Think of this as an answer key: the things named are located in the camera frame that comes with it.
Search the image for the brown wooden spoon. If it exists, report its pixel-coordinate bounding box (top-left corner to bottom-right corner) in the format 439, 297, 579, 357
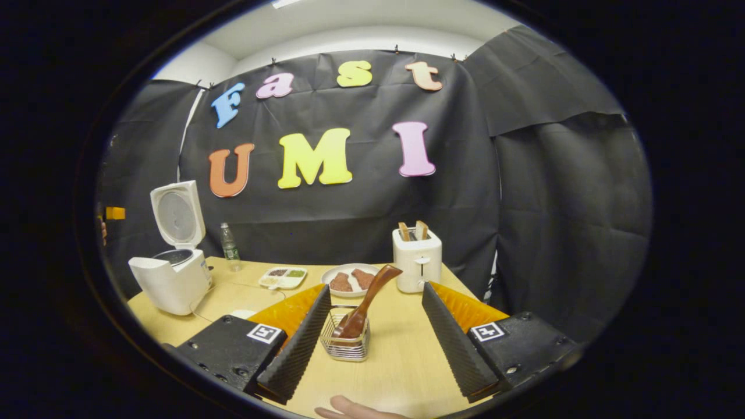
333, 264, 403, 340

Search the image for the white toaster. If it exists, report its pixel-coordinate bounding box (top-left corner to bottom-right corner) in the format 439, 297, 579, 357
392, 228, 443, 293

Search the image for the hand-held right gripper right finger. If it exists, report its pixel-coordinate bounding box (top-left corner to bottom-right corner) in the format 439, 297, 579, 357
422, 282, 583, 403

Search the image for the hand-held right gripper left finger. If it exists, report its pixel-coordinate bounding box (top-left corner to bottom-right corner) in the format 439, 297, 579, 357
175, 284, 332, 405

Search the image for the clear plastic water bottle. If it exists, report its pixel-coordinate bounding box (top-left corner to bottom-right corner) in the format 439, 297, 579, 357
220, 222, 242, 272

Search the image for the white divided bean tray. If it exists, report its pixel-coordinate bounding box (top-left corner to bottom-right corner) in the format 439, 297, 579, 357
258, 267, 308, 290

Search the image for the metal wire chopstick holder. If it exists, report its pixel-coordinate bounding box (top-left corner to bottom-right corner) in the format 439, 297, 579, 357
320, 305, 371, 363

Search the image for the white round plate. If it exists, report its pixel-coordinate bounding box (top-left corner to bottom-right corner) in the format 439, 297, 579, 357
321, 263, 382, 299

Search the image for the white rice cooker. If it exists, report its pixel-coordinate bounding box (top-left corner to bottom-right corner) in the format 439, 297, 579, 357
128, 180, 214, 316

